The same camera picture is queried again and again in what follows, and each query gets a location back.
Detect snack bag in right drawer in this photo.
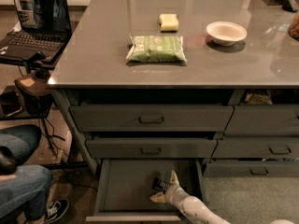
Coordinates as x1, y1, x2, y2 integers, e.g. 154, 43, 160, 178
245, 90, 272, 105

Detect white paper bowl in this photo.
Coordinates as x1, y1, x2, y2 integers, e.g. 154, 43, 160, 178
206, 21, 247, 47

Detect black white sneaker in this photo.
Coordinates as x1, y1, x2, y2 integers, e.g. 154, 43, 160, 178
43, 199, 69, 224

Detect brown object on counter right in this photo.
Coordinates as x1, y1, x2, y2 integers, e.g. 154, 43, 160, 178
288, 13, 299, 40

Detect middle right grey drawer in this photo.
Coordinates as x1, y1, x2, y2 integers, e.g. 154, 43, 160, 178
212, 137, 299, 159

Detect middle left grey drawer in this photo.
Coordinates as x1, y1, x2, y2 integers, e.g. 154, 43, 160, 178
86, 138, 217, 159

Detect person leg in jeans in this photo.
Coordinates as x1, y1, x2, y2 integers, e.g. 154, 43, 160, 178
0, 165, 51, 224
0, 124, 41, 165

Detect person upper leg in jeans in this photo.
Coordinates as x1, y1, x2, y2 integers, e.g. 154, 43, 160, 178
0, 124, 41, 165

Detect black open laptop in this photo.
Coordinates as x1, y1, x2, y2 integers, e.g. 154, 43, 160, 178
0, 0, 72, 63

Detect black rxbar chocolate bar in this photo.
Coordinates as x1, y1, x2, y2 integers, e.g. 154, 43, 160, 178
152, 177, 170, 193

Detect person lower leg in jeans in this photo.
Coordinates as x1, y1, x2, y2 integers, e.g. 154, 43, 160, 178
0, 165, 51, 224

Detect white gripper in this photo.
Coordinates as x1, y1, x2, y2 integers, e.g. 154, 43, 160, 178
149, 170, 189, 208

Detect bottom right grey drawer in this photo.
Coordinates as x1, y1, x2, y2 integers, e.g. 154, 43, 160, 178
202, 161, 299, 177

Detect black laptop stand tray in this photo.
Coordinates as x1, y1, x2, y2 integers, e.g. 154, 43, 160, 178
0, 53, 55, 73

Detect open bottom left drawer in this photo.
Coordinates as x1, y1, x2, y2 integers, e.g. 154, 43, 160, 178
86, 159, 206, 224

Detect yellow sponge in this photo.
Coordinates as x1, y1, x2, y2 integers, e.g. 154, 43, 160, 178
159, 14, 179, 32

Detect grey drawer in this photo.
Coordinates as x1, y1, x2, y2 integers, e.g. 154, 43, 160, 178
225, 105, 299, 137
70, 105, 233, 132
202, 161, 299, 177
212, 137, 299, 159
86, 138, 217, 159

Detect top left grey drawer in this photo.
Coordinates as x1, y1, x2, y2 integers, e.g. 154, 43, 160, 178
70, 105, 233, 132

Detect black device with sticky note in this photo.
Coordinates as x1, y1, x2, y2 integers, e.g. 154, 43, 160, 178
14, 70, 53, 116

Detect green snack bag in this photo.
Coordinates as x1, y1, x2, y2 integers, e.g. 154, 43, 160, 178
126, 35, 187, 63

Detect black floor cables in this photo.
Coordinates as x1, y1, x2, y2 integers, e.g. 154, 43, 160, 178
38, 117, 98, 192

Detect top right grey drawer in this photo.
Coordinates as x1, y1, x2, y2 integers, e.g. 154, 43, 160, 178
225, 105, 299, 137

